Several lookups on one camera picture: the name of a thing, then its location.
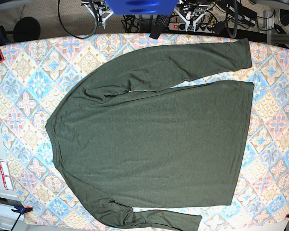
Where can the dark green long-sleeve shirt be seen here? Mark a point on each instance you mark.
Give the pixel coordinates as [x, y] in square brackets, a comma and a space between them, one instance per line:
[132, 143]

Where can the black remote control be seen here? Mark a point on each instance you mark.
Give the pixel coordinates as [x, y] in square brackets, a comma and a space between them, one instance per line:
[161, 22]

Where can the white power strip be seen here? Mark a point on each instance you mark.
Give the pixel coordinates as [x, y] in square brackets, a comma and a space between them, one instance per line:
[201, 27]

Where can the blue plastic box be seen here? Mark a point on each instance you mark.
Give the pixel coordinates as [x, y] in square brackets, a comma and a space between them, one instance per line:
[129, 7]

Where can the patterned tile tablecloth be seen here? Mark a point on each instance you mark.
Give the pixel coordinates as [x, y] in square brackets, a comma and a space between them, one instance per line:
[36, 75]

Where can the black round stand base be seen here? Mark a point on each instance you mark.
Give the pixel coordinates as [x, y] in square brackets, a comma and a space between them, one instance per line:
[26, 29]

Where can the red white labels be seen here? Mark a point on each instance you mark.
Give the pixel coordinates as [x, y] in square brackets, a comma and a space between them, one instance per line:
[5, 178]

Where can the blue clamp bottom left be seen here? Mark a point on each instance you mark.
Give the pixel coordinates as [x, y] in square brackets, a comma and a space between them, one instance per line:
[21, 211]

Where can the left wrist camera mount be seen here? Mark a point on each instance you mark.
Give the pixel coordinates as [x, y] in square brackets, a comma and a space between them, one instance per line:
[192, 11]

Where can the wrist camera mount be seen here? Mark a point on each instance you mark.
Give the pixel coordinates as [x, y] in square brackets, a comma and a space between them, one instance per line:
[99, 10]
[192, 11]

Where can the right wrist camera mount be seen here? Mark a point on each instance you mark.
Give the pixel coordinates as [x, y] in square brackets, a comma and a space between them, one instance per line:
[99, 10]

